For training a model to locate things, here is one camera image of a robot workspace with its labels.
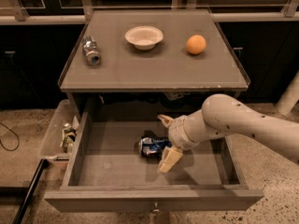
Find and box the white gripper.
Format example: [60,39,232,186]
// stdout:
[157,114,199,174]

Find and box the blue pepsi can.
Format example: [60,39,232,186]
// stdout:
[138,136,172,158]

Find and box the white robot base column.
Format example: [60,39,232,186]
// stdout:
[276,71,299,115]

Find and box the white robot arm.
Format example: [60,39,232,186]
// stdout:
[158,94,299,173]

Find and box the open grey top drawer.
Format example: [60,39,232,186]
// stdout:
[45,97,263,212]

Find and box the grey cabinet with counter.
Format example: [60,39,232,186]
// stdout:
[57,8,251,123]

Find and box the green can in bin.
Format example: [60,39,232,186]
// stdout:
[60,123,77,153]

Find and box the crushed silver can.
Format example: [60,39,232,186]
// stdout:
[81,35,101,66]

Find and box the orange fruit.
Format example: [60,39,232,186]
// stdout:
[186,35,206,55]

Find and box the white paper bowl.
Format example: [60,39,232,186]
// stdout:
[125,26,164,50]

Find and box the clear plastic bin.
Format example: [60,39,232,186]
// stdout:
[38,100,79,170]

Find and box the black floor rail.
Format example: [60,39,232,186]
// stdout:
[0,159,49,224]

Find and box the black floor cable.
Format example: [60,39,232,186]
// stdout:
[0,122,21,152]

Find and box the metal window rail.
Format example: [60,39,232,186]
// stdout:
[0,0,299,24]

